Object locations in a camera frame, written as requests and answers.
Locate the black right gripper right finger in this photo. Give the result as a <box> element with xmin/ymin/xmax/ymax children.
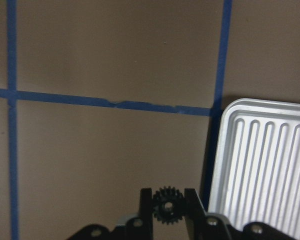
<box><xmin>184</xmin><ymin>188</ymin><xmax>206</xmax><ymax>240</ymax></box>

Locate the small black bearing gear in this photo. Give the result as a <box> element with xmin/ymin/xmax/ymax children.
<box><xmin>152</xmin><ymin>186</ymin><xmax>185</xmax><ymax>225</ymax></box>

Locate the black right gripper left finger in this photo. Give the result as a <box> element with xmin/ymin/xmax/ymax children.
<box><xmin>139</xmin><ymin>188</ymin><xmax>153</xmax><ymax>240</ymax></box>

